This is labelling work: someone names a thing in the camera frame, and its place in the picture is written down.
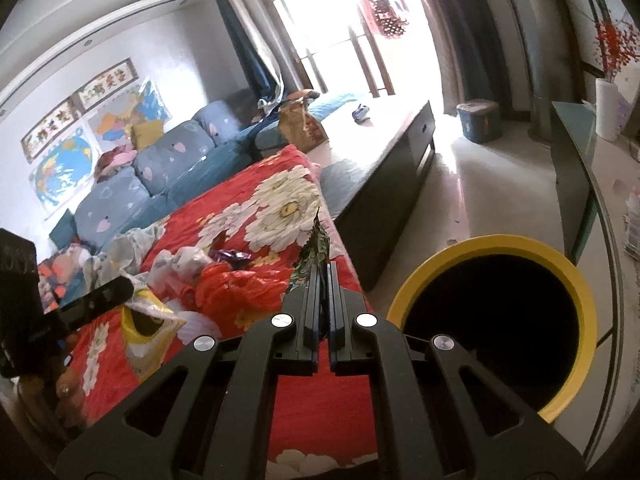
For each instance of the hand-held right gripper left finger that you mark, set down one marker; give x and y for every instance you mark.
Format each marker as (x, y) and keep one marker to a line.
(316, 310)

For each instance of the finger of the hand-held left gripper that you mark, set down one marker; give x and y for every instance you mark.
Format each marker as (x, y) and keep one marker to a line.
(97, 300)

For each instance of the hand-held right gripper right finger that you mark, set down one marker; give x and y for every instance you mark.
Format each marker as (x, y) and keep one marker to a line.
(334, 310)

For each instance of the green foil wrapper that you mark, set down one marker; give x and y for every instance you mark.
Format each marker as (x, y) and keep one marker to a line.
(315, 245)

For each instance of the yellow rimmed round bin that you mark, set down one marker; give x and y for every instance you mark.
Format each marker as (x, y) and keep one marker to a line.
(500, 246)

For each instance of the orange patterned cloth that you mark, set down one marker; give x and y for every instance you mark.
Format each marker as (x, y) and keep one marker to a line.
(60, 275)

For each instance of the yellow plastic bag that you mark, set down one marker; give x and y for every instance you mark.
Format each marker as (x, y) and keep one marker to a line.
(145, 327)

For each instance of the light patterned cloth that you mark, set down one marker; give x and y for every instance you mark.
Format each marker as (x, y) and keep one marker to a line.
(125, 250)

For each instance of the red plastic bag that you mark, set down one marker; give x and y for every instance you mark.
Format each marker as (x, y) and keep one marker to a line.
(235, 287)

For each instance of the white plastic bag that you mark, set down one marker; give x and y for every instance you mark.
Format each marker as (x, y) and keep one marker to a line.
(180, 262)

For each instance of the blue heart-print sofa cushion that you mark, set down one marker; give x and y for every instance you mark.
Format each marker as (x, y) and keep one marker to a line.
(217, 120)
(172, 152)
(107, 205)

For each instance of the brown plush toy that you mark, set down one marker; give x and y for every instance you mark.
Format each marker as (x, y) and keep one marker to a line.
(67, 395)

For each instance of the red floral blanket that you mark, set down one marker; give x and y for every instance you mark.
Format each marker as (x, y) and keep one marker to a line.
(325, 410)

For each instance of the purple foil wrapper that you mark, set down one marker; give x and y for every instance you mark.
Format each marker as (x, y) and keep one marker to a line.
(230, 256)

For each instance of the world map poster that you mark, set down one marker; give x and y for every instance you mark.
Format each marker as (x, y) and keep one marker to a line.
(65, 170)

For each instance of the pink clothes pile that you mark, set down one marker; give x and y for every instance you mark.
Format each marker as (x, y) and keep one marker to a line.
(115, 161)

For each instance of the dark low coffee table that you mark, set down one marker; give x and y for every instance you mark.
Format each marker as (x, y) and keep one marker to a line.
(395, 180)

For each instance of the blue sofa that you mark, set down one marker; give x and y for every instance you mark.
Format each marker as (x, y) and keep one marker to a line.
(200, 182)

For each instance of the yellow pillow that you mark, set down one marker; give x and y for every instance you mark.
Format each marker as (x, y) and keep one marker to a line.
(146, 133)

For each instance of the framed calligraphy picture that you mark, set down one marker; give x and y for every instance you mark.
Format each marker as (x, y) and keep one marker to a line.
(106, 82)
(50, 124)

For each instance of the brown paper bag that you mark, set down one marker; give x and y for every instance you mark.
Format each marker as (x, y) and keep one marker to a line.
(300, 125)

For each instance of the country map poster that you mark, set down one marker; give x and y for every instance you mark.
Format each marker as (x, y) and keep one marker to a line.
(125, 115)

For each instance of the small blue object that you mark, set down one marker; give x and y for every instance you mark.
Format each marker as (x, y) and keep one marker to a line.
(361, 112)

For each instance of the blue storage box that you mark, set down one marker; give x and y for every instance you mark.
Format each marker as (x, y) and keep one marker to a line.
(479, 121)

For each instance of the blue curtain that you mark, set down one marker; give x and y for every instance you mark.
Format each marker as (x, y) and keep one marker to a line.
(250, 50)

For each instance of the teal and white cabinet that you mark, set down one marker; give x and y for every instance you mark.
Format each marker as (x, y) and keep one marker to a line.
(575, 170)

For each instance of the dark curtain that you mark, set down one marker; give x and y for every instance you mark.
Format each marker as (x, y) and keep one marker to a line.
(465, 35)

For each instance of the grey pipe column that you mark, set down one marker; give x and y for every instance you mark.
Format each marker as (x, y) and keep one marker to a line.
(542, 70)

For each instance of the white paper towel roll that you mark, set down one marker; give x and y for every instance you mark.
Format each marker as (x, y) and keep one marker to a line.
(607, 107)

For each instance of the balcony door frame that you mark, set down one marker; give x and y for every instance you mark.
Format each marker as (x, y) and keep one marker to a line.
(367, 60)

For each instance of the red blossom wall art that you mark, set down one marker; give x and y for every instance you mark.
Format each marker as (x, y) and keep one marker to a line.
(617, 45)

